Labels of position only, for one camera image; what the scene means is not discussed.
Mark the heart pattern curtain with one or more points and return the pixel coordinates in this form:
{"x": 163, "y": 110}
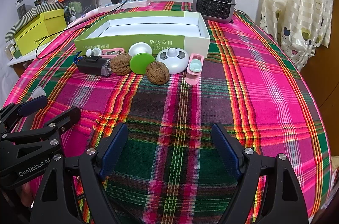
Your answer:
{"x": 298, "y": 26}

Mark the small white knob gadget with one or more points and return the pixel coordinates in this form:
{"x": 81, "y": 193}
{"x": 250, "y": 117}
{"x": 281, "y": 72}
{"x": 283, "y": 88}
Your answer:
{"x": 94, "y": 52}

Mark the white power strip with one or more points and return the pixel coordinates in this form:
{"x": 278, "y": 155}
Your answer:
{"x": 124, "y": 5}

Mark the black rectangular light device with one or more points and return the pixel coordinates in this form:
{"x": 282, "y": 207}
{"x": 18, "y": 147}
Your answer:
{"x": 95, "y": 65}

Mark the white round panda gadget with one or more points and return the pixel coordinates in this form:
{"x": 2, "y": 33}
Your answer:
{"x": 175, "y": 59}

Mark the clear plastic storage bin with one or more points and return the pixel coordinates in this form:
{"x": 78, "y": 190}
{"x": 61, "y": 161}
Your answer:
{"x": 79, "y": 7}

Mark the blue orange cord toy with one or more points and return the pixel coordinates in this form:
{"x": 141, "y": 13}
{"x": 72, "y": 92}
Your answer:
{"x": 75, "y": 60}

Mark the green white spool toy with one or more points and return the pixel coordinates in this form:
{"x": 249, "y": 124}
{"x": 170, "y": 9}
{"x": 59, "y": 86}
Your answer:
{"x": 141, "y": 54}

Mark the pink white tube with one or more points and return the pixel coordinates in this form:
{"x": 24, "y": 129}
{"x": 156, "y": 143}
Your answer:
{"x": 85, "y": 17}

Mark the pink plaid bed cloth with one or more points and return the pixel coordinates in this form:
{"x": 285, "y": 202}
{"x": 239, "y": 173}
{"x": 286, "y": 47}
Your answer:
{"x": 169, "y": 170}

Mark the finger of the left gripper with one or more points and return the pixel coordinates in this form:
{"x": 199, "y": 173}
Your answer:
{"x": 59, "y": 124}
{"x": 12, "y": 113}

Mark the brown walnut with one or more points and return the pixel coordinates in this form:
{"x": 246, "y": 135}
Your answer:
{"x": 157, "y": 73}
{"x": 120, "y": 65}

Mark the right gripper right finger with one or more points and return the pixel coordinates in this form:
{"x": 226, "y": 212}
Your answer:
{"x": 282, "y": 199}

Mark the pink clip with lens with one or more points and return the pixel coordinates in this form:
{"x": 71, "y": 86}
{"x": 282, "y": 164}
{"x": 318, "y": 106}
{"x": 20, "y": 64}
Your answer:
{"x": 194, "y": 69}

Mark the yellow green shoe box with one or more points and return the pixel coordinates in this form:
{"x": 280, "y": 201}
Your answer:
{"x": 45, "y": 26}

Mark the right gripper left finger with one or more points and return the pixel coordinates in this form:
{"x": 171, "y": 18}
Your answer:
{"x": 56, "y": 200}

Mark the grey patterned box lid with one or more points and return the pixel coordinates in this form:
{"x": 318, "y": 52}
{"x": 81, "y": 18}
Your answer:
{"x": 45, "y": 9}

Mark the green white cardboard box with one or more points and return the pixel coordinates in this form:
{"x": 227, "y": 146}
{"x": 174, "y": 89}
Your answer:
{"x": 159, "y": 29}

